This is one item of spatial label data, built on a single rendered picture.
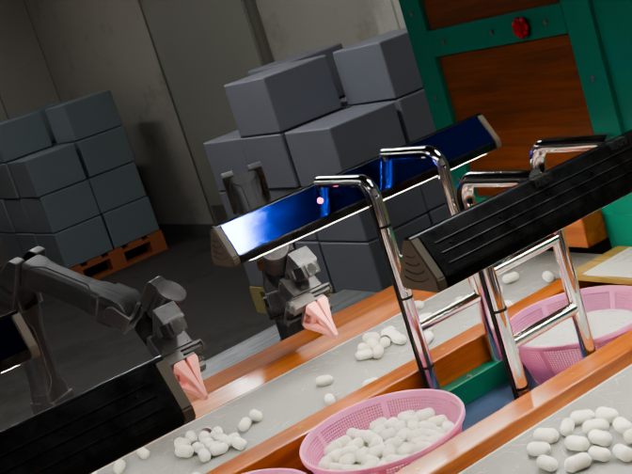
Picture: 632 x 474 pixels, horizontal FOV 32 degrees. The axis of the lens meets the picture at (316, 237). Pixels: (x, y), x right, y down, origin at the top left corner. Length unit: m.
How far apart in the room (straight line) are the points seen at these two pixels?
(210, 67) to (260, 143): 2.16
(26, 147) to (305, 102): 3.48
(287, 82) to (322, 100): 0.19
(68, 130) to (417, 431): 6.15
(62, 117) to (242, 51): 1.63
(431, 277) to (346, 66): 3.52
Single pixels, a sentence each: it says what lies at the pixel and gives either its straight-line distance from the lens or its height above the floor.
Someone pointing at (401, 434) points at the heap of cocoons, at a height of 0.74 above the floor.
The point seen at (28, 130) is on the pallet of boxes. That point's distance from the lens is 7.94.
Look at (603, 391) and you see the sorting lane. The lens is 1.72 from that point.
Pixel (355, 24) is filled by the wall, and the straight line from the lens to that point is 5.76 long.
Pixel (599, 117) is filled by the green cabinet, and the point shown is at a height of 1.04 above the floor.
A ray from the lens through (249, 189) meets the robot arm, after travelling 2.32.
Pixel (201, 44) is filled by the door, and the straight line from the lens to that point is 6.99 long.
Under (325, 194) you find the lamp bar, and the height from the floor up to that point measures 1.09.
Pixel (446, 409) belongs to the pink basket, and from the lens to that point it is 1.79.
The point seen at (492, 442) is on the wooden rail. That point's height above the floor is 0.75.
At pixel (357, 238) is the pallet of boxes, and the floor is 0.41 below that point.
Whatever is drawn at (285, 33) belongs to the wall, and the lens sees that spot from 6.29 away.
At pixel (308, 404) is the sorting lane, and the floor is 0.74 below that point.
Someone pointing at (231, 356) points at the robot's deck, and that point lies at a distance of 2.65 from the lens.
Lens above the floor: 1.44
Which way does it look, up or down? 12 degrees down
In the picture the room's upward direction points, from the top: 18 degrees counter-clockwise
